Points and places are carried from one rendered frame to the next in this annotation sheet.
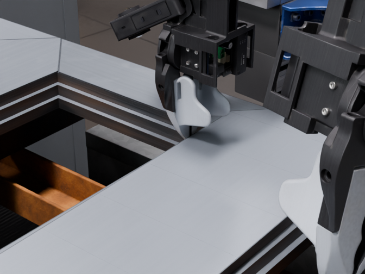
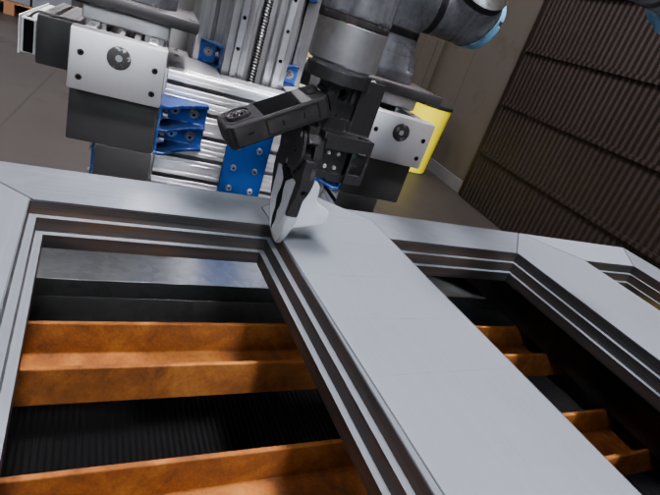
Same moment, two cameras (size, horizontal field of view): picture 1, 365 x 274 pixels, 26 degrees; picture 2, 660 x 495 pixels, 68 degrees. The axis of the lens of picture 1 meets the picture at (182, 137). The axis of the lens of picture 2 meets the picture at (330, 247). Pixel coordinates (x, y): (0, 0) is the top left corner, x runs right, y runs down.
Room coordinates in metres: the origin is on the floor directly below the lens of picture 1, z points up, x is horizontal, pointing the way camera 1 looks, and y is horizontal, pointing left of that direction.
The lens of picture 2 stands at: (0.59, 0.48, 1.11)
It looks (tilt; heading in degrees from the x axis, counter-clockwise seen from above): 24 degrees down; 290
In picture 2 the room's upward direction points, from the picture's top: 19 degrees clockwise
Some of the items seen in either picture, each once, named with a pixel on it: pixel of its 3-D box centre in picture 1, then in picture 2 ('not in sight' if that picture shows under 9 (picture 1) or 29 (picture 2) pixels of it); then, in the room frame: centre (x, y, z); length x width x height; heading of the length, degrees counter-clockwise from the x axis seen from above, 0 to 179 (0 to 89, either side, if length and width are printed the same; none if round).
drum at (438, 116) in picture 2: not in sight; (418, 135); (1.87, -4.46, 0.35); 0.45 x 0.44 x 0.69; 44
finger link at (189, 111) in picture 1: (192, 113); (303, 214); (0.81, -0.01, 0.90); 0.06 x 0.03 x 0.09; 51
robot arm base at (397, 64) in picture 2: not in sight; (385, 49); (1.00, -0.57, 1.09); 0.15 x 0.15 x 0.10
